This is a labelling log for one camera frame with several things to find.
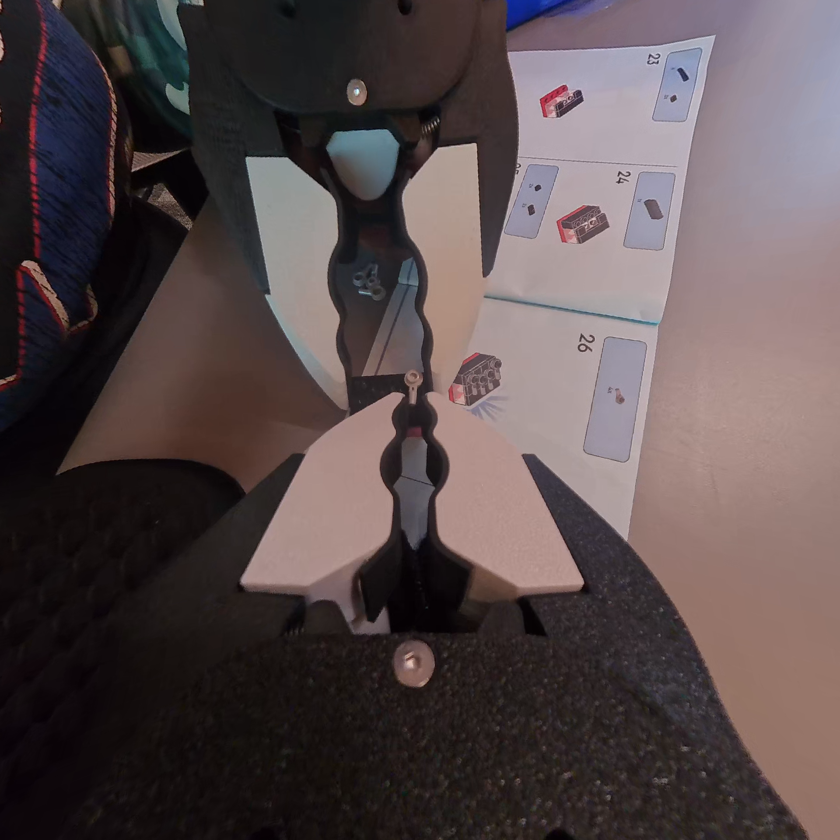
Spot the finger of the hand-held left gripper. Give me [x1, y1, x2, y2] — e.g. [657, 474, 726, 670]
[397, 140, 488, 396]
[245, 147, 358, 411]

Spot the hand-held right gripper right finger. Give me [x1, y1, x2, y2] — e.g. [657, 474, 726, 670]
[420, 391, 585, 632]

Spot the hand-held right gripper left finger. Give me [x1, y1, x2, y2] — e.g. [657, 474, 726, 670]
[240, 392, 411, 635]

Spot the black toy brick block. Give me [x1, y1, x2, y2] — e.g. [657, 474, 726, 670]
[353, 374, 409, 413]

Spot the step-page instruction booklet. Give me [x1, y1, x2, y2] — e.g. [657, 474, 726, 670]
[351, 34, 716, 542]

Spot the black mesh cushion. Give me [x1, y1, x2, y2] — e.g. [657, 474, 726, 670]
[0, 459, 247, 840]

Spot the large blue plastic bin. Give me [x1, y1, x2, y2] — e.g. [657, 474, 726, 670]
[505, 0, 575, 30]

